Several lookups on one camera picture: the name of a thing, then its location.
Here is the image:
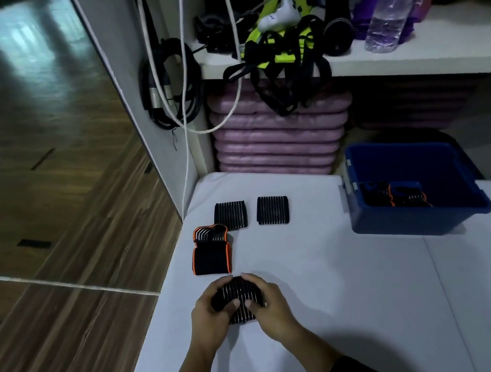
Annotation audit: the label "person's left hand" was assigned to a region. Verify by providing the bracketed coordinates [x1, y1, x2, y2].
[182, 273, 249, 357]

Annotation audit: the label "blue plastic bin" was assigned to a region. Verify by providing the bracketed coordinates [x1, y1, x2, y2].
[337, 123, 491, 250]

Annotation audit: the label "white handheld controller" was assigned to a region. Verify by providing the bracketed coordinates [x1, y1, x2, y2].
[253, 0, 302, 34]

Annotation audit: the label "black striped strap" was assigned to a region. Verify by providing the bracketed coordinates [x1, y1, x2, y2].
[208, 273, 270, 328]
[211, 198, 251, 234]
[253, 192, 293, 229]

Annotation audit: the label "thick white cable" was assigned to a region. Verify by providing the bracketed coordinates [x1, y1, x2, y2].
[136, 0, 250, 142]

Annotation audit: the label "person's right forearm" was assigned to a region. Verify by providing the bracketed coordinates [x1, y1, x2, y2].
[277, 308, 404, 372]

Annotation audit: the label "white shelf unit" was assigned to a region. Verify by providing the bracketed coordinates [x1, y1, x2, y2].
[69, 0, 491, 243]

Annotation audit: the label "stack of pink mats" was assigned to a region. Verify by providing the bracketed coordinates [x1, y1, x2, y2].
[204, 63, 364, 193]
[352, 63, 487, 143]

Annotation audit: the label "black cylindrical roller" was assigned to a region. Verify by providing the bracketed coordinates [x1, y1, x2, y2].
[316, 0, 359, 59]

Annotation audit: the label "black chair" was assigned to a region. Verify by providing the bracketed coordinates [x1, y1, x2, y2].
[376, 114, 486, 195]

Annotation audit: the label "black coiled cable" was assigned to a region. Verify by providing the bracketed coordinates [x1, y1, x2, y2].
[133, 33, 210, 134]

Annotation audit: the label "thin white cable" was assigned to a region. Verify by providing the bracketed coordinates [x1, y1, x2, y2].
[146, 0, 222, 220]

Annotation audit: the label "black yellow suspension straps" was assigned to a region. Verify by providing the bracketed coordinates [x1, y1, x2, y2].
[190, 0, 338, 128]

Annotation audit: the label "person's right hand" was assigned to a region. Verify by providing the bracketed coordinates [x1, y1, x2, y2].
[240, 265, 306, 348]

